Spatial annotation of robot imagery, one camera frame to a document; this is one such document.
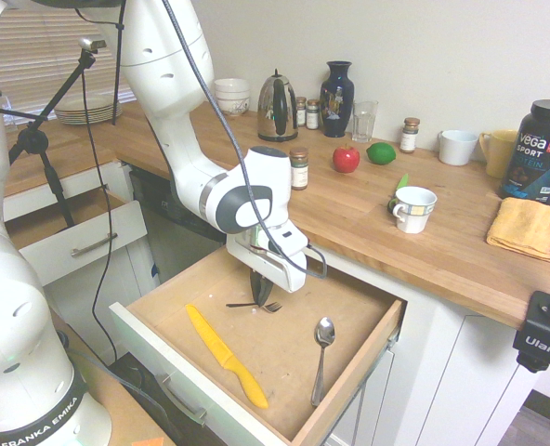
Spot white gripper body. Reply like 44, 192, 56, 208
227, 227, 309, 294

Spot silver metal fork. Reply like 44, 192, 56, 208
225, 300, 284, 314

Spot open wooden drawer white front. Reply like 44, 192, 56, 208
109, 243, 409, 446

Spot silver metal spoon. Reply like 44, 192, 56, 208
310, 316, 337, 408

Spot yellow plastic knife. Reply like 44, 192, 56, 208
184, 304, 270, 410

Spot large green herb spice jar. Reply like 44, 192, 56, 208
288, 147, 310, 191

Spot red apple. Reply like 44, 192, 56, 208
332, 143, 361, 175

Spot stainless steel electric kettle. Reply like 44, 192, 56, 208
256, 68, 300, 143

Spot white cup with checked band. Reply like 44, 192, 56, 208
391, 186, 439, 235

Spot green sheathed scissors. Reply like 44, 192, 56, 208
386, 173, 411, 216

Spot green lime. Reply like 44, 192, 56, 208
365, 141, 398, 165

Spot white bowl with floral print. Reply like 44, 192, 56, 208
216, 96, 250, 117

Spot clear drinking glass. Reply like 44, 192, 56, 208
351, 99, 380, 144

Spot dark blue painted vase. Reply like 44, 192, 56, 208
319, 60, 354, 139

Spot white base cabinet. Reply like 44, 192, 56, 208
330, 253, 550, 446

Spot small green herb spice jar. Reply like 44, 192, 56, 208
399, 116, 421, 154

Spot plain white mug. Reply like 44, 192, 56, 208
437, 129, 480, 167

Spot white plate stack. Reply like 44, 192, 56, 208
54, 95, 124, 125

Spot yellow mug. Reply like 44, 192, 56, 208
478, 129, 520, 179

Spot yellow folded cloth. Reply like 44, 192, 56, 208
485, 197, 550, 268

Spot black Vega protein tub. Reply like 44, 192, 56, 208
498, 98, 550, 207

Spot white window blinds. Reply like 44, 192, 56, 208
0, 8, 137, 106

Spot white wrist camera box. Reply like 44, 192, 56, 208
255, 221, 311, 259

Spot dark grey camera cable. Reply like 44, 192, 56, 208
161, 0, 328, 281

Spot small drawer with bar handle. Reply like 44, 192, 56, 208
3, 185, 149, 287

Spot thin black cable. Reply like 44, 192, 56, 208
80, 64, 121, 368

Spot black camera tripod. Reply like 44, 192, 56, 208
0, 48, 98, 229

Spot black clamp camera stand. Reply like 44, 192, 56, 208
511, 267, 550, 373

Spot small silver camera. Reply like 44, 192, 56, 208
77, 36, 108, 53

